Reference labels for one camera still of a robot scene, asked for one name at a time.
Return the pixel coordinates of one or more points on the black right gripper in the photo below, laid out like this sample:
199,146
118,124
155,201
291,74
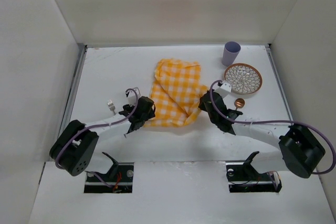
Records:
208,102

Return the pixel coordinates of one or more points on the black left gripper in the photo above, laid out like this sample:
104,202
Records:
146,107

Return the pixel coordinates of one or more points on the yellow white checkered cloth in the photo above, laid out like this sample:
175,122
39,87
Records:
176,92

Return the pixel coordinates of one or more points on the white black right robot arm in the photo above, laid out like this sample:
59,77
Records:
298,151

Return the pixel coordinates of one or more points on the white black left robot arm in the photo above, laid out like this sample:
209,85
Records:
76,145

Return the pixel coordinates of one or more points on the silver metal fork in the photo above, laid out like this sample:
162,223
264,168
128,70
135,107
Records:
111,106

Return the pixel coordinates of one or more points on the patterned ceramic plate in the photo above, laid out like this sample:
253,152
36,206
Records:
244,78

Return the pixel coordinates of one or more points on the lavender plastic cup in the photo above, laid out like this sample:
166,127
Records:
231,51

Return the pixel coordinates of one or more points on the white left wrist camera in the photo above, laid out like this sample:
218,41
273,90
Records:
132,95

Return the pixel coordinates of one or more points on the copper long-handled spoon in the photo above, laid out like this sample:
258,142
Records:
239,103

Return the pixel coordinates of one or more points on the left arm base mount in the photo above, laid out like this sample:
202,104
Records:
105,175

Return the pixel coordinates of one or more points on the left aluminium frame rail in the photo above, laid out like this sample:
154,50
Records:
73,88

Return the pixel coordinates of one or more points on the aluminium frame rail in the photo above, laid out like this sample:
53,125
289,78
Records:
273,65
73,88

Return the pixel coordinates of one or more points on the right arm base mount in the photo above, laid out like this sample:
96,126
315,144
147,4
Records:
243,178

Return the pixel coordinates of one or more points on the right aluminium frame rail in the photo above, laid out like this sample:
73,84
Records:
273,65

